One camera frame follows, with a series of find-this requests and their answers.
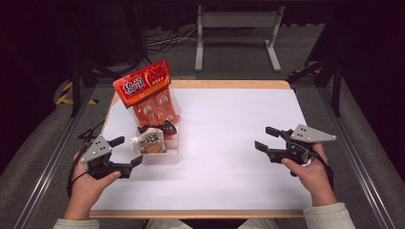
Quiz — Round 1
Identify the large orange snack packet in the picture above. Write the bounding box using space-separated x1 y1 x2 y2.
112 60 181 128

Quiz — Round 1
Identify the small red black packet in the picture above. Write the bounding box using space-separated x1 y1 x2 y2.
137 120 179 141

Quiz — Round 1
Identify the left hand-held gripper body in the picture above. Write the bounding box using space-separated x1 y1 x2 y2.
80 135 136 180

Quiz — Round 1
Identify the white metal stand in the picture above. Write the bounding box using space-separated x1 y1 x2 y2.
194 4 286 73

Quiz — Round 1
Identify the spouted sauce pouch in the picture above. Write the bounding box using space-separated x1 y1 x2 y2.
128 127 167 156

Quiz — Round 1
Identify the aluminium rail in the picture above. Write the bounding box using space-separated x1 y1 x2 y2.
318 85 397 229
12 85 97 229

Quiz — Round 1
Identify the person's right hand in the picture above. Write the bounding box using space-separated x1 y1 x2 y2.
281 142 334 198

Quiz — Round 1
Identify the left hand-held gripper cable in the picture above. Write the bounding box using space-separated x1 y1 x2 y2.
65 143 91 198

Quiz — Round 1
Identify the right hand-held gripper cable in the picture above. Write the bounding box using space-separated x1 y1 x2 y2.
309 148 335 193

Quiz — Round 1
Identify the black tripod stand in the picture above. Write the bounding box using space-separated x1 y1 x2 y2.
68 6 161 118
286 6 350 117

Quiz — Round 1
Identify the clear plastic container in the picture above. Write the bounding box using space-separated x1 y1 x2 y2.
133 94 182 166

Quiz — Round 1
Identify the person's left hand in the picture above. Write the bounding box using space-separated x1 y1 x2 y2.
63 152 122 212

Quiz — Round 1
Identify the bundle of floor cables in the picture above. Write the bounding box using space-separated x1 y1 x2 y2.
144 27 199 54

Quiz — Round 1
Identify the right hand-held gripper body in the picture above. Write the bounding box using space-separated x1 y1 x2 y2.
267 124 337 177

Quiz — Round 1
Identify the white paper sheet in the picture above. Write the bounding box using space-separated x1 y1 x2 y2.
90 88 313 211

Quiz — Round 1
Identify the hand-held gripper cable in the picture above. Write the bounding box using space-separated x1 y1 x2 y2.
309 148 335 193
65 143 91 198

